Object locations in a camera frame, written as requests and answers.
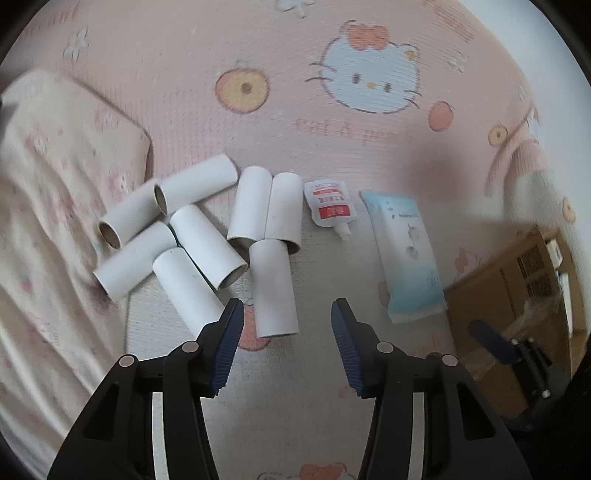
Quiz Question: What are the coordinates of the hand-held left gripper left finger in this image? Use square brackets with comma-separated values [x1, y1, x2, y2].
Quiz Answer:
[46, 298, 245, 480]

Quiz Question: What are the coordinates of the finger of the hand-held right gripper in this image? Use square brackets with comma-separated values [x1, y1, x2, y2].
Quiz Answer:
[468, 320, 571, 416]

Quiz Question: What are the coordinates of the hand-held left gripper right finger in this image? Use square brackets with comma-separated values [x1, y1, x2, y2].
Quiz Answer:
[331, 298, 532, 480]

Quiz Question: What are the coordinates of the brown cardboard box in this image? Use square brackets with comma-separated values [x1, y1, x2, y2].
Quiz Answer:
[444, 225, 580, 418]

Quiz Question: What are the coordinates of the pile of white tubes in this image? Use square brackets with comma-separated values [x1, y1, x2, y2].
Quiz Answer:
[92, 154, 303, 340]

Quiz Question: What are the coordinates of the light blue wet wipes packet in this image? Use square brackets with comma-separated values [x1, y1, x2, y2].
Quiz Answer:
[359, 189, 448, 324]

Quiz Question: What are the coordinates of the white red-label spout pouch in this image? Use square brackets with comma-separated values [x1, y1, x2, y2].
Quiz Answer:
[303, 179, 359, 241]

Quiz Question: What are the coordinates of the pink cat print mat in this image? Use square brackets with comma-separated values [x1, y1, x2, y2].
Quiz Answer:
[0, 0, 589, 480]

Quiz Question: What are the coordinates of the cream floral quilt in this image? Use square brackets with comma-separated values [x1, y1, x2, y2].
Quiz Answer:
[0, 69, 155, 467]

